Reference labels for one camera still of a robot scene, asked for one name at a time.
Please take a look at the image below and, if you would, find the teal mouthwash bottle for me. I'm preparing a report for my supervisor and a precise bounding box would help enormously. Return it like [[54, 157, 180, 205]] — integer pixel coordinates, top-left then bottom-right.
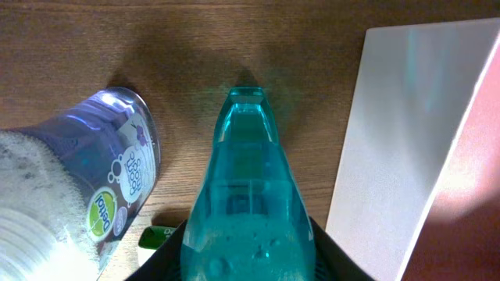
[[180, 87, 316, 280]]

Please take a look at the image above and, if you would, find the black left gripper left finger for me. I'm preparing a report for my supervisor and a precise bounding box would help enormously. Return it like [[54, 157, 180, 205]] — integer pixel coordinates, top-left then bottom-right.
[[126, 220, 187, 281]]

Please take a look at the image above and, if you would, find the white cardboard box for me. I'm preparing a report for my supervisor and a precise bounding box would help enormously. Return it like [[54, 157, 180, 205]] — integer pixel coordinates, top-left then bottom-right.
[[326, 18, 499, 280]]

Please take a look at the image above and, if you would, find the green white soap box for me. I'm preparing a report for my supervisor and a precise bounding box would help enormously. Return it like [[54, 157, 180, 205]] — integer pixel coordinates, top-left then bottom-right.
[[137, 226, 176, 266]]

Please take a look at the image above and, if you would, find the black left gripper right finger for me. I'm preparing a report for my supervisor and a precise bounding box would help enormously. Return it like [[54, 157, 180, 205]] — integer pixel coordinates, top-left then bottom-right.
[[309, 217, 373, 281]]

